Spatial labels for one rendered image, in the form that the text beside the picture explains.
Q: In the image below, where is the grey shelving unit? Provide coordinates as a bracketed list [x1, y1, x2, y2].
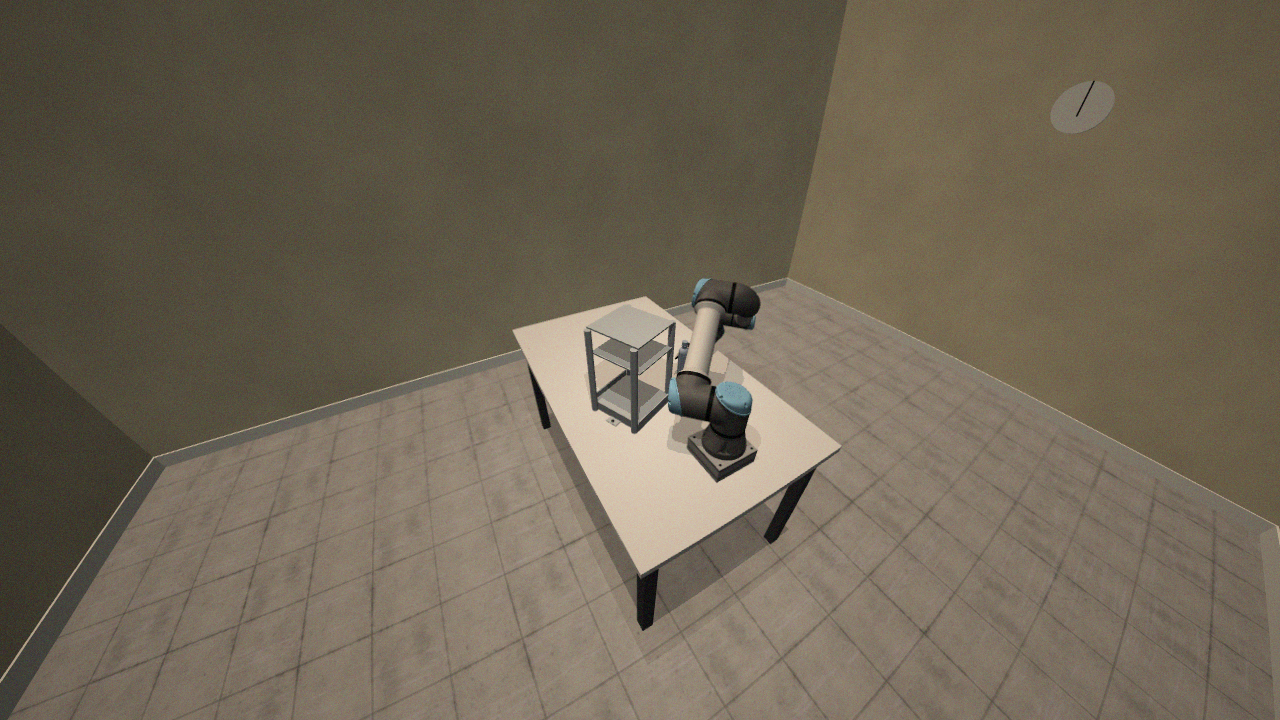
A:
[584, 305, 676, 434]

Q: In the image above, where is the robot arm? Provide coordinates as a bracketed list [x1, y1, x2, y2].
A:
[668, 278, 760, 461]

